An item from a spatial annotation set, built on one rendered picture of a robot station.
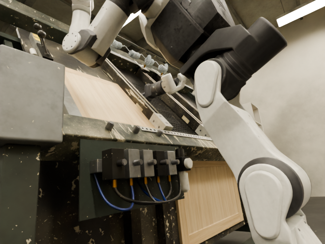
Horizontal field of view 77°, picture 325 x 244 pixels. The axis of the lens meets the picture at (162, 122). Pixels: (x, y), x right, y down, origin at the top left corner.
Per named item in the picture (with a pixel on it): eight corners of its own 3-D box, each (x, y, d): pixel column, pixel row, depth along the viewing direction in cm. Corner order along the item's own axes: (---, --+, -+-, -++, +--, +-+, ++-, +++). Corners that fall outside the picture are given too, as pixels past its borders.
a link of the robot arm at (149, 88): (152, 103, 143) (165, 99, 135) (141, 99, 136) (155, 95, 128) (152, 85, 146) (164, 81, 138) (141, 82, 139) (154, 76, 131)
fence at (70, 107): (66, 125, 74) (70, 116, 72) (28, 38, 132) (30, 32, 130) (79, 127, 77) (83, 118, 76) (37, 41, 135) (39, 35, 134)
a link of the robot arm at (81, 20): (84, 27, 86) (80, 70, 81) (65, 10, 77) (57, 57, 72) (105, 21, 82) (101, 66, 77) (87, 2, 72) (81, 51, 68)
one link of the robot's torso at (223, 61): (254, 84, 67) (234, 61, 73) (237, 71, 57) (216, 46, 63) (223, 110, 73) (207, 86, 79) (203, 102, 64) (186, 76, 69)
